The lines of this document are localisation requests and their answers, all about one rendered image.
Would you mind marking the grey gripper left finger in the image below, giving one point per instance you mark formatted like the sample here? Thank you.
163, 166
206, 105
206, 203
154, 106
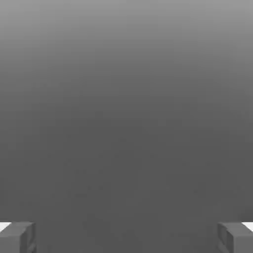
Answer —
15, 238

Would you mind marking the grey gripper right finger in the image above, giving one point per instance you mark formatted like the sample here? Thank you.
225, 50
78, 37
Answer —
237, 239

